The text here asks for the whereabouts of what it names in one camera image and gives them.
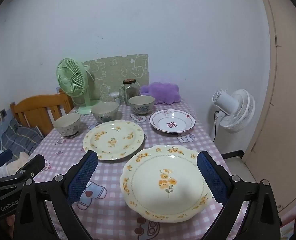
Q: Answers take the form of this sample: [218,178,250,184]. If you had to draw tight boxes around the cotton swab container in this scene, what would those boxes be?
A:
[109,92,120,104]

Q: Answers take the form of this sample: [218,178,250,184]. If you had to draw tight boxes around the grey plaid cloth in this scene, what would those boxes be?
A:
[0,119,44,160]

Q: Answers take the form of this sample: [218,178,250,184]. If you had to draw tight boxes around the glass mug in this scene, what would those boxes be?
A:
[119,85,126,104]

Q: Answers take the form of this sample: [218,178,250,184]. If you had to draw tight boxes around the scalloped yellow flower plate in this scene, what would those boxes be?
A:
[119,145,213,223]

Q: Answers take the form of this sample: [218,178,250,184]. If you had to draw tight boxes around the red white package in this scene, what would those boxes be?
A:
[279,208,296,240]

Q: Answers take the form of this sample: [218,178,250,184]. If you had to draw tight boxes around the white standing fan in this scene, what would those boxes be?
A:
[212,89,255,141]

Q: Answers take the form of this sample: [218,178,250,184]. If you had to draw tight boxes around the round yellow flower plate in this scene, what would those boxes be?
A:
[83,120,145,161]

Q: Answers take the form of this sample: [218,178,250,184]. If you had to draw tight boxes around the green desk fan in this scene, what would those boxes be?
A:
[56,58,99,115]

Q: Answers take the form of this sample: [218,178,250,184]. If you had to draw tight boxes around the green patterned board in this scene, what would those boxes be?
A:
[82,54,149,101]

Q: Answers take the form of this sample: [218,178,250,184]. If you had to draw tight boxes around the glass jar with lid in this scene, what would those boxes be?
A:
[123,79,140,105]

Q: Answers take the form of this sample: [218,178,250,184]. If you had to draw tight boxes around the purple plush cushion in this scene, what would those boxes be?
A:
[140,82,181,105]

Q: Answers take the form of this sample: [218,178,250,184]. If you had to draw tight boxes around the beige cloth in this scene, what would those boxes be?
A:
[0,152,29,178]

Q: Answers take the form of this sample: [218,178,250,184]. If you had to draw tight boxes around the ceramic bowl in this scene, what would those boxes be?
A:
[91,101,119,123]
[128,95,155,115]
[54,113,81,138]

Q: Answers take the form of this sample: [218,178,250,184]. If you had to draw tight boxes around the pink checkered tablecloth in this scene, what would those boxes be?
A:
[29,99,249,240]

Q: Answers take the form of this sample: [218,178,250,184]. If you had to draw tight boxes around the wall socket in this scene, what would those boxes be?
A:
[0,109,7,122]

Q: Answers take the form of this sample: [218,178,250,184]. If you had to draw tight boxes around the wooden chair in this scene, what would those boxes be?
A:
[10,89,74,135]

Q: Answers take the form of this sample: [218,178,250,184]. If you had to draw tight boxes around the red pattern white plate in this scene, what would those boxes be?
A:
[149,109,196,134]

